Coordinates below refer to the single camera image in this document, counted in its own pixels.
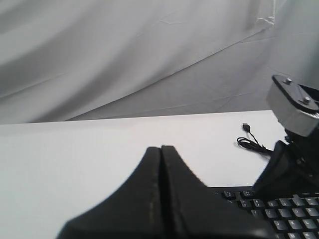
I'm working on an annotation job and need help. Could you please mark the grey backdrop cloth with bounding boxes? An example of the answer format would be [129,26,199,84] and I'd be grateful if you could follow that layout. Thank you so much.
[0,0,319,124]

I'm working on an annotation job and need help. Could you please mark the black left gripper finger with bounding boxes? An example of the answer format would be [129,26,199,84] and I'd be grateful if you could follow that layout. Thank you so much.
[57,147,166,239]

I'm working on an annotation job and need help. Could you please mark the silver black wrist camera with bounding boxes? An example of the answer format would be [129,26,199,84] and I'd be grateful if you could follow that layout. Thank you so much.
[267,75,319,137]

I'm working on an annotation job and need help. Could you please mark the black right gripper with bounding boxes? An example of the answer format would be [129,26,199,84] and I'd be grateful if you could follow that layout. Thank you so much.
[252,121,319,200]

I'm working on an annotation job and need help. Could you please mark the black USB cable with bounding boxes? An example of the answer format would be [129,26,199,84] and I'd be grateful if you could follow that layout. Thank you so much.
[236,122,277,158]

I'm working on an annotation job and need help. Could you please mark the black acer keyboard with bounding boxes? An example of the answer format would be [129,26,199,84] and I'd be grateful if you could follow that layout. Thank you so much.
[210,187,319,239]

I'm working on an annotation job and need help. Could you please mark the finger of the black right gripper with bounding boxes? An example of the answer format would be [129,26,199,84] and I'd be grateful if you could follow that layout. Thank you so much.
[160,146,275,239]

